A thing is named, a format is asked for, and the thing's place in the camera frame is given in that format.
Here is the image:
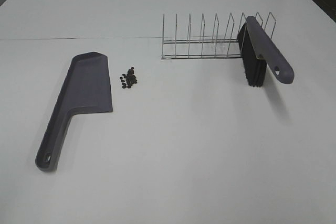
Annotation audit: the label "pile of coffee beans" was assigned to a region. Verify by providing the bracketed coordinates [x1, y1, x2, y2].
[119, 67, 138, 89]

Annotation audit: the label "grey plastic dustpan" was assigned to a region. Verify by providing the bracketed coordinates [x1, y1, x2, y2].
[35, 52, 113, 172]

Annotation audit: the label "grey hand brush black bristles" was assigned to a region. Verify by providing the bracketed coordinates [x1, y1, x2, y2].
[237, 16, 295, 87]

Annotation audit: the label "chrome wire dish rack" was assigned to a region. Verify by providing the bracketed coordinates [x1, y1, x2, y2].
[160, 12, 277, 61]

